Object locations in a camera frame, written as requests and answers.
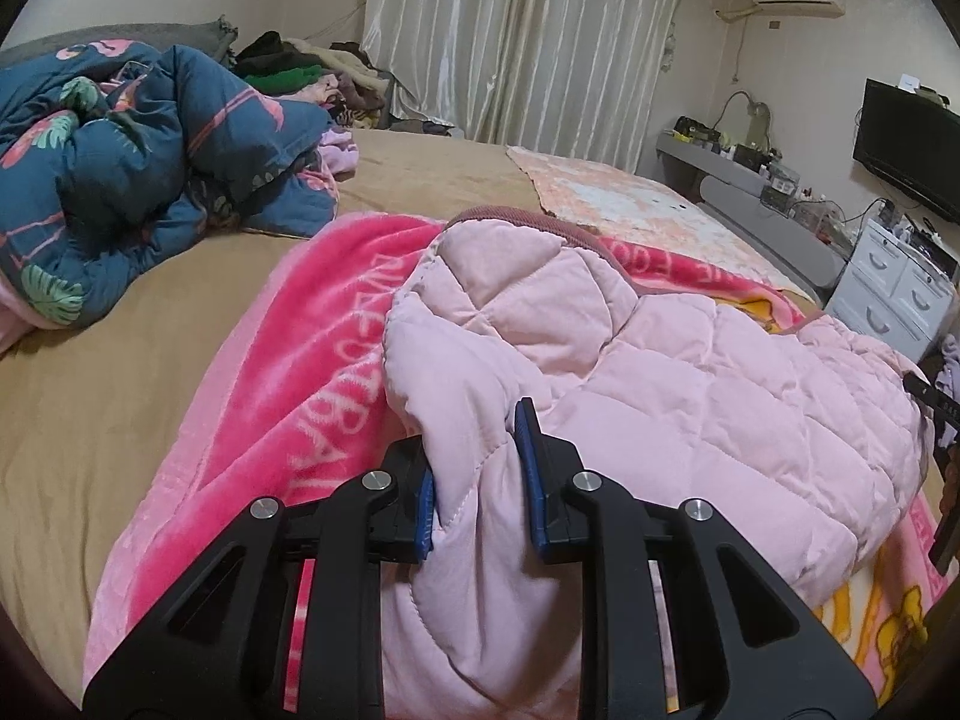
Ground grey bed headboard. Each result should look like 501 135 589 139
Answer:
0 19 237 67

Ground grey shelf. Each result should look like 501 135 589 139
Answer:
656 131 848 290

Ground bed with brown sheet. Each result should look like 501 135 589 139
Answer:
0 127 960 720

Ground pink printed blanket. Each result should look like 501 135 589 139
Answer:
81 214 960 720

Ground white gooseneck lamp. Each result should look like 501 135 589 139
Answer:
716 90 775 152

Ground white pleated curtain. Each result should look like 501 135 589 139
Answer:
360 0 702 173

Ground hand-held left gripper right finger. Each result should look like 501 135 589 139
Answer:
514 397 878 720

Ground white drawer cabinet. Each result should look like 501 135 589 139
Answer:
825 217 960 365

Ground peach printed mat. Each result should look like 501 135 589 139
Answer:
506 144 815 293

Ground pink quilted jacket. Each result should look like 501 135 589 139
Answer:
379 208 935 720

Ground black flat television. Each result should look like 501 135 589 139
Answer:
853 77 960 226

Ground group of small desk items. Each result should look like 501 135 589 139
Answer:
671 112 856 237

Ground blue floral duvet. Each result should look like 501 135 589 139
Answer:
0 41 357 331

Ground pile of clothes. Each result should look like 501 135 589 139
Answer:
225 30 395 128

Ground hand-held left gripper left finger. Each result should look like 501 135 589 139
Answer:
81 439 437 720

